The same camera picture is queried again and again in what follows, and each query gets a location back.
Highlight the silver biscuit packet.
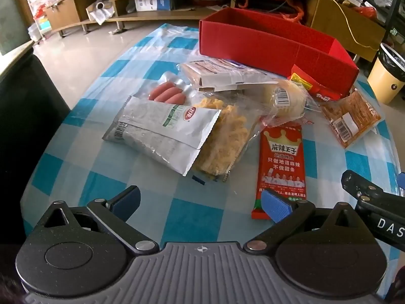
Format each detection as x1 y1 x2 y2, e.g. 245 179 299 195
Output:
176 60 279 93

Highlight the white and blue box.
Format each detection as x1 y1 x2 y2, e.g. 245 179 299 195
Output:
134 0 174 11

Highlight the silver snack pouch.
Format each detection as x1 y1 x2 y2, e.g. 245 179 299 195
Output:
102 96 222 177

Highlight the open cardboard box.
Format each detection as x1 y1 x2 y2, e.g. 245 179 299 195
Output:
85 0 116 26

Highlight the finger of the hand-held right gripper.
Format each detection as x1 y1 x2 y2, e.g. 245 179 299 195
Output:
341 170 385 201

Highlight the yellow cable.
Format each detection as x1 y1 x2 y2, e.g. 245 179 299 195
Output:
329 0 380 51

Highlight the small red snack packet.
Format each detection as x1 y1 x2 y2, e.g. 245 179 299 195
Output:
289 64 350 102

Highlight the clear bag of yellow twists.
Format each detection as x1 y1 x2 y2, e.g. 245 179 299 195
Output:
187 92 263 182

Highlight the yellow trash bin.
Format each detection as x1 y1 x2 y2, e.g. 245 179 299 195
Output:
367 43 405 105

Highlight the plastic storage rack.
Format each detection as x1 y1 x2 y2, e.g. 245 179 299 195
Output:
28 0 52 42

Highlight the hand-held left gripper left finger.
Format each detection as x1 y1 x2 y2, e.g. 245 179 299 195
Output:
41 185 160 254

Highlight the long red snack packet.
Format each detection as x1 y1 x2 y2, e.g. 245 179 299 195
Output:
251 122 309 220

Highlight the vacuum-packed sausage packet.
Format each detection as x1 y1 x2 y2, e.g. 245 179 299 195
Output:
149 72 190 105

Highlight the dark furniture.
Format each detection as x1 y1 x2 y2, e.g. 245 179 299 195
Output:
0 41 71 251

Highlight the black storage shelf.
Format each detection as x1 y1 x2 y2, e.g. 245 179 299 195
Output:
364 0 405 43

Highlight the round bread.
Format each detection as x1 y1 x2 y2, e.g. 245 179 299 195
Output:
261 79 320 125

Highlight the red plastic bag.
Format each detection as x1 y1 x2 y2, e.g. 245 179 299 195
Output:
357 5 378 23

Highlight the red cardboard box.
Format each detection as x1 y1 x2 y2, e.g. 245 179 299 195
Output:
199 7 359 97

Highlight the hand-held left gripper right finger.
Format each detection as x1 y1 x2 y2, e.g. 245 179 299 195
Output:
244 188 369 254

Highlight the wooden television stand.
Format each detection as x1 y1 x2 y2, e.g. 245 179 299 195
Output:
44 0 387 62

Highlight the orange plastic bag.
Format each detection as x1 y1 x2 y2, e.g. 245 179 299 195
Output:
237 0 306 23

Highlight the glass door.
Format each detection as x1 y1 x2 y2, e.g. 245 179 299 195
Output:
0 0 35 56

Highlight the blue checked tablecloth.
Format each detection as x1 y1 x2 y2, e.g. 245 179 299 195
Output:
19 23 400 301

